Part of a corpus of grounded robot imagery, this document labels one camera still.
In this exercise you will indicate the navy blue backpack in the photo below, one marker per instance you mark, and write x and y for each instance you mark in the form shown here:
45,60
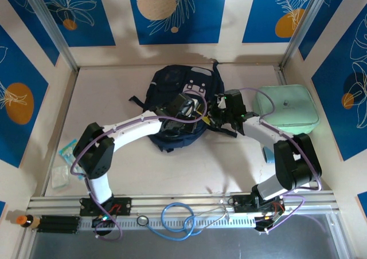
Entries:
169,81

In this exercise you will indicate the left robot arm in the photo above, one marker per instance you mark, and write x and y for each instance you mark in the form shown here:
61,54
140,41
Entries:
94,156

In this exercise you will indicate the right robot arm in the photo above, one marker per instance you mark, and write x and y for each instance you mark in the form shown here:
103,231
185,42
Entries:
298,161

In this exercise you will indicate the small white tissue pack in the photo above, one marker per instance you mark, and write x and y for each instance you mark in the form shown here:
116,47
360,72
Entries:
60,177

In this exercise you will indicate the light blue sponge block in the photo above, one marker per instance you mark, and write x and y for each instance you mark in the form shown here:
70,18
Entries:
269,156

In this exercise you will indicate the mint green zip case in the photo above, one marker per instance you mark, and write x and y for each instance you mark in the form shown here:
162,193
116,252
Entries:
295,115

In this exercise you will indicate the blue stethoscope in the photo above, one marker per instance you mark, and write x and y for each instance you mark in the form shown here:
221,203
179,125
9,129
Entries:
142,220

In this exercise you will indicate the black ribbed block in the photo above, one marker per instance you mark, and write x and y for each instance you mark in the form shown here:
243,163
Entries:
60,224

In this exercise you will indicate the orange capped small bottle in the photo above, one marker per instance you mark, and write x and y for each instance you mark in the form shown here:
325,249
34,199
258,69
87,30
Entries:
21,220

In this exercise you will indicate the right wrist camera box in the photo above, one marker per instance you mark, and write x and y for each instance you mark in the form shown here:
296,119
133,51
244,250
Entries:
221,101

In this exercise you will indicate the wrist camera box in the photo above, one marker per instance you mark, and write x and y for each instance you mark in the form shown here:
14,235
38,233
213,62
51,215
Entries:
221,101
196,105

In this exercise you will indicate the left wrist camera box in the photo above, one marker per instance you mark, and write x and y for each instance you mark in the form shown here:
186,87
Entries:
196,105

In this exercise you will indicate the aluminium mounting rail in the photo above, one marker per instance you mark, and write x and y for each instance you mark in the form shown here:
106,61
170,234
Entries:
177,203

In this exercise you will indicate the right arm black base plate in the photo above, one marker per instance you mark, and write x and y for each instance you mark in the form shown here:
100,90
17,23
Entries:
243,204

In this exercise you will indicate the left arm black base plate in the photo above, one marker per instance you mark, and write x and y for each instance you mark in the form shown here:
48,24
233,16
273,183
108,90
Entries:
123,206

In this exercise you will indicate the aluminium frame post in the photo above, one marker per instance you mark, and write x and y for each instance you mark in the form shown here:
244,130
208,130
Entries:
301,32
54,32

